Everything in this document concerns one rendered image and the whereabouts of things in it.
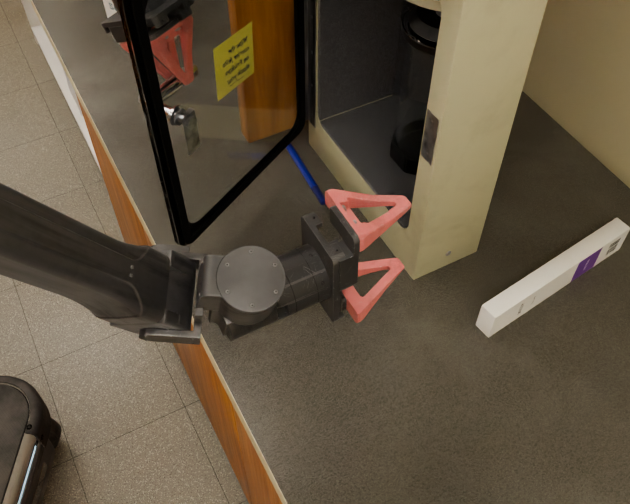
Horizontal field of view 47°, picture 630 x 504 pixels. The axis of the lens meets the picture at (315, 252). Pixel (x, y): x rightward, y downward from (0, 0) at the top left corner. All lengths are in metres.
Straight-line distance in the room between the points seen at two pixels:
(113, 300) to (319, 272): 0.19
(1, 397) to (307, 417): 1.08
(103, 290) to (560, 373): 0.62
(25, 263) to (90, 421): 1.54
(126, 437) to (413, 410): 1.18
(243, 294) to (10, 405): 1.30
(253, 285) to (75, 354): 1.59
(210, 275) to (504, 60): 0.41
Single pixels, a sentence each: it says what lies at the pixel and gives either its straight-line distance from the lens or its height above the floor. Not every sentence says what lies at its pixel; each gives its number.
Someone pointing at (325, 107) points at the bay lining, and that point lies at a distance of 1.13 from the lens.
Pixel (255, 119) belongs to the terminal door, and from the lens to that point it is 1.02.
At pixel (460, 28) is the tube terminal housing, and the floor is 1.35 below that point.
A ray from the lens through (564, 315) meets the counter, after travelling 1.05.
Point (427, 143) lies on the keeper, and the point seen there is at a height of 1.19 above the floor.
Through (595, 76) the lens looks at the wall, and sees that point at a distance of 1.27.
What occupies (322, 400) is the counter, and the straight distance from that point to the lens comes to 0.93.
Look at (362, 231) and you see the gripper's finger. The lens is 0.64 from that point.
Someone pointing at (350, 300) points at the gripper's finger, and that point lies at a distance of 0.74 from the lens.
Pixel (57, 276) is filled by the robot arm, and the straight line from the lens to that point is 0.54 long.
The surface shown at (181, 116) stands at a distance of 0.87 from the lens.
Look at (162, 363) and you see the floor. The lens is 2.08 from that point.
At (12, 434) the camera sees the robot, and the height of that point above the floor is 0.24.
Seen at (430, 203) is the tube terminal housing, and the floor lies 1.10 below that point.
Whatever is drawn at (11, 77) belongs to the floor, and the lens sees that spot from 3.10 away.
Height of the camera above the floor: 1.77
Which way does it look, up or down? 52 degrees down
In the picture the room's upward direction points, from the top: straight up
